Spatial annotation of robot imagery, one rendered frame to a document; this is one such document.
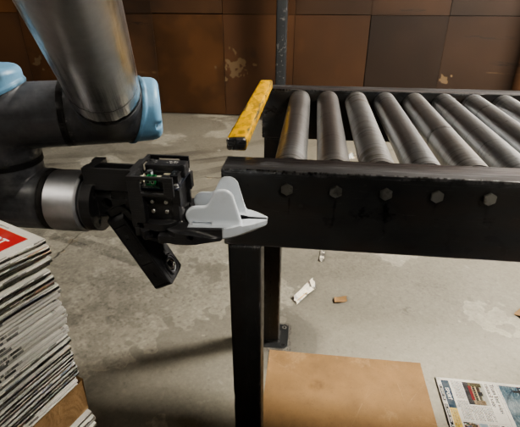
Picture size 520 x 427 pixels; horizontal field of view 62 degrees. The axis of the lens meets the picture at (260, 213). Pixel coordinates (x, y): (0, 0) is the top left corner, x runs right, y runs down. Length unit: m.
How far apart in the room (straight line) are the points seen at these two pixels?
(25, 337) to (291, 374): 1.01
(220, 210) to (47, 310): 0.20
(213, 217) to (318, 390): 0.91
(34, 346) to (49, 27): 0.28
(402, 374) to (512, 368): 0.34
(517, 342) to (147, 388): 1.16
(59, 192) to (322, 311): 1.18
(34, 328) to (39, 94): 0.25
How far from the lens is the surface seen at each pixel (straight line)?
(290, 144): 0.67
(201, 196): 0.53
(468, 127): 0.87
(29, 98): 0.54
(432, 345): 1.54
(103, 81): 0.42
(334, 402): 1.31
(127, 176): 0.49
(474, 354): 1.56
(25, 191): 0.56
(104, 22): 0.36
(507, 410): 1.44
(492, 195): 0.62
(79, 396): 0.53
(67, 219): 0.54
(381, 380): 1.39
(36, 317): 0.45
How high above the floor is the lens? 1.02
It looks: 28 degrees down
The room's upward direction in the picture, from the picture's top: straight up
